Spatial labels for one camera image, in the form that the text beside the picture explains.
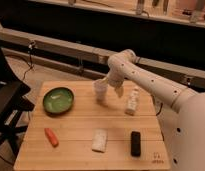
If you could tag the black chair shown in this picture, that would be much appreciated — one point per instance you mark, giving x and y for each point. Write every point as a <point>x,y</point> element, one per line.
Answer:
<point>12,104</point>

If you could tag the black remote control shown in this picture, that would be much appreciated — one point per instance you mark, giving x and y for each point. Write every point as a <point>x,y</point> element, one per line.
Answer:
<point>135,144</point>

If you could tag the orange carrot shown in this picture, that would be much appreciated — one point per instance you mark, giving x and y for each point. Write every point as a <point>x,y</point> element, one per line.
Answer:
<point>51,137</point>

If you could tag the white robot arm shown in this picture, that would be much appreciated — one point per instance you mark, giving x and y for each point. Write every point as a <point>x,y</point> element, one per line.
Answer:
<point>189,138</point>

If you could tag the green bowl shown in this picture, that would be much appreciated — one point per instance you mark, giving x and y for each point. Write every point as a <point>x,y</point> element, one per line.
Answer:
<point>58,100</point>

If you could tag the wooden table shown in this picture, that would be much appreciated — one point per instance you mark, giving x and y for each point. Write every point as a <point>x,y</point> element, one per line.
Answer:
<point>75,131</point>

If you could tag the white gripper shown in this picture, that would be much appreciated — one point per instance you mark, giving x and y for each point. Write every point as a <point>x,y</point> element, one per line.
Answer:
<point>115,84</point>

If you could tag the white plastic bottle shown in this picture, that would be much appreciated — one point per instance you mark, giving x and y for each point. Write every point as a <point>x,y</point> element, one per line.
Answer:
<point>132,102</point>

